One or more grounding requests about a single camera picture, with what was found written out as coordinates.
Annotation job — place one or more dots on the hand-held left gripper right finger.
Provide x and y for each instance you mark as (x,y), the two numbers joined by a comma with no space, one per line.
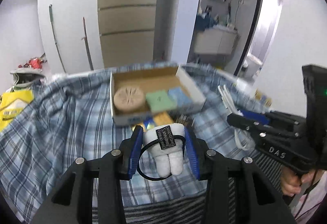
(191,155)

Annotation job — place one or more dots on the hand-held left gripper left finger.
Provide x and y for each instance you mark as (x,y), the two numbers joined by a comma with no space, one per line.
(135,152)

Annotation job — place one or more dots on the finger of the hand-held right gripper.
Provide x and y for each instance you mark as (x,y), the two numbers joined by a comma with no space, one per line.
(242,124)
(253,116)

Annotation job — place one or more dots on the white tooth plush toy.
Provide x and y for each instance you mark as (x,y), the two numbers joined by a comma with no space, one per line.
(166,160)

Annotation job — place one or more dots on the beige round plush toy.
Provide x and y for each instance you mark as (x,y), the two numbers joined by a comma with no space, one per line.
(129,98)

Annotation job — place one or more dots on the green sponge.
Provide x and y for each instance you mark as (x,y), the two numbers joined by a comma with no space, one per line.
(161,101)

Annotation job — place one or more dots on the blue sponge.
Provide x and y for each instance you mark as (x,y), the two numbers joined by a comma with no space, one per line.
(181,97)

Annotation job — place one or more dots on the cardboard box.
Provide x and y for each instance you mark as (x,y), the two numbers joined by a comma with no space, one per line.
(153,81)

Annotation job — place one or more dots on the person's right hand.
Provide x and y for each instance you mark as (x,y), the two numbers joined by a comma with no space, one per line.
(290,183)

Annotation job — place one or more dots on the yellow blue packet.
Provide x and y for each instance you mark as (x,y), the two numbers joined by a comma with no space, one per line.
(263,98)

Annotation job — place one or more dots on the gold cigarette pack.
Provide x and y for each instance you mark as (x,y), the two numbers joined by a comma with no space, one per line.
(162,119)

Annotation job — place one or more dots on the grey striped mattress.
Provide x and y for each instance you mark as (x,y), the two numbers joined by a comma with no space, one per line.
(178,203)

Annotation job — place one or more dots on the white toilet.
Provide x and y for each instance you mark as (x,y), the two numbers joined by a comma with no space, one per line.
(253,63)

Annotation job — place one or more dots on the person's pink garment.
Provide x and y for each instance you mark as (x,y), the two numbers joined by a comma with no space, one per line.
(318,203)

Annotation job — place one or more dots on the blue plaid blanket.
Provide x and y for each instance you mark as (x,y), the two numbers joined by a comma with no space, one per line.
(71,124)

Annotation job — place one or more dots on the white vanity cabinet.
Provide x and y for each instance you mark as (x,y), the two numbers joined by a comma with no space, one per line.
(217,41)

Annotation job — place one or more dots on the dark blue towel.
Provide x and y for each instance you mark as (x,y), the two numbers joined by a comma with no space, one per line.
(204,22)

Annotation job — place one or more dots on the yellow plastic bag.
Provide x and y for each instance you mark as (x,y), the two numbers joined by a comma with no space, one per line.
(15,109)

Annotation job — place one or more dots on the grey bag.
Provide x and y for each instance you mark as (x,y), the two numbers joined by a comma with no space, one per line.
(26,77)

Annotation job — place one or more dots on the red snack wrapper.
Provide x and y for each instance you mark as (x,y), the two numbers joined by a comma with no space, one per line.
(34,63)

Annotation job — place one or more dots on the gold refrigerator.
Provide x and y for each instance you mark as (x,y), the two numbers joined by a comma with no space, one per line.
(127,9)

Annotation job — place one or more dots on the black door frame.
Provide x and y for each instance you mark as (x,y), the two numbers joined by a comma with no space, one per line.
(256,22)

